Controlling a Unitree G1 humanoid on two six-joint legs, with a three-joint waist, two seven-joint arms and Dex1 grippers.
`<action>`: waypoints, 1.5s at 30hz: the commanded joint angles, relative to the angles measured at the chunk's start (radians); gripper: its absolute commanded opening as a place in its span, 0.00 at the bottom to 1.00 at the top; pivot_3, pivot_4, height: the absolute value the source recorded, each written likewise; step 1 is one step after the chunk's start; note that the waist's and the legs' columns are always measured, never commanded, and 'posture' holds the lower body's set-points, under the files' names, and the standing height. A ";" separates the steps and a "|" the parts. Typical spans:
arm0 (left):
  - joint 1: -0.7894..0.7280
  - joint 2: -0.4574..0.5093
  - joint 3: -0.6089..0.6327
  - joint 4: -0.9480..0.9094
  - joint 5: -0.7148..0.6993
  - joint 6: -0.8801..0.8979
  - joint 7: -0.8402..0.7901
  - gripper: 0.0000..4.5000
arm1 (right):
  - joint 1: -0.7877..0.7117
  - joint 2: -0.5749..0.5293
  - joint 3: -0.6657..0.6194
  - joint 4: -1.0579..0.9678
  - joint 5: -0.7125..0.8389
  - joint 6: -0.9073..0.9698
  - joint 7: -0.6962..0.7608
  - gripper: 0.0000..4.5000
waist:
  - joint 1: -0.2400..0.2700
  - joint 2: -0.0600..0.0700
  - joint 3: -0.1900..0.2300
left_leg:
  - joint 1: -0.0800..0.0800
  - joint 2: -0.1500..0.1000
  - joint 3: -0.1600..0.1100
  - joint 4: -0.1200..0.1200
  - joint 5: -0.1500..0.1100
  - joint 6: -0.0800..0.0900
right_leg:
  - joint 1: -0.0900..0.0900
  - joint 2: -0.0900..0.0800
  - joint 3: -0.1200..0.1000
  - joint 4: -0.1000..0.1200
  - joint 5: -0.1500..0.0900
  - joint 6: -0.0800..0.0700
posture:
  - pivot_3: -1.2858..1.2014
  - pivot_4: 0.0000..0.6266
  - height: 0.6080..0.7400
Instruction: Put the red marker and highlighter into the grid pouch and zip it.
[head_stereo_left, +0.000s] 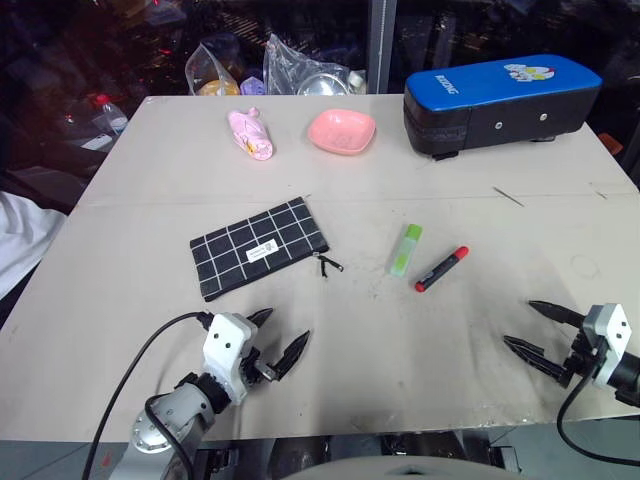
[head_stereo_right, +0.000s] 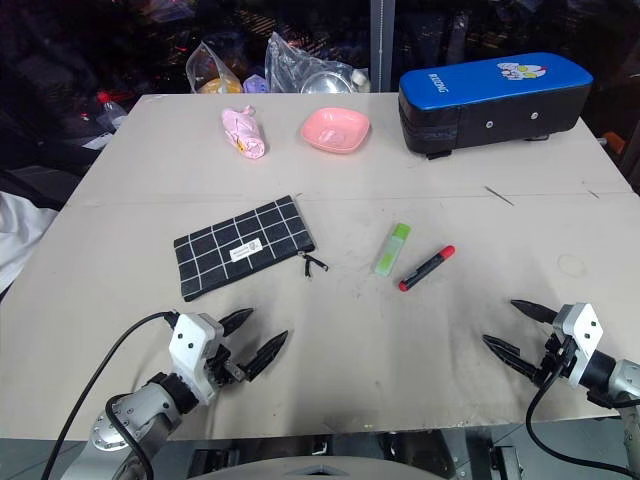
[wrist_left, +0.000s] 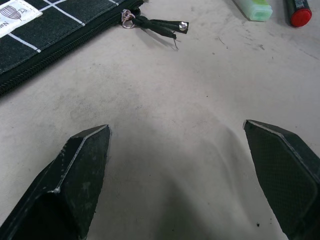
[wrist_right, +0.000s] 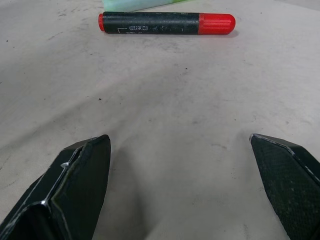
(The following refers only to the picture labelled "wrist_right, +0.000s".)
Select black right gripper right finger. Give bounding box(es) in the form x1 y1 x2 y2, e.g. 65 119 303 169
249 133 320 240

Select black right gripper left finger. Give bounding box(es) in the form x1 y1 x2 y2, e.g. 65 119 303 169
0 134 112 240

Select pale green object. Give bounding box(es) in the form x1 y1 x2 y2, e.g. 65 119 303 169
102 0 191 13

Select black marker with red cap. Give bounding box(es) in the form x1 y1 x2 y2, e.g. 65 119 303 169
97 11 237 36

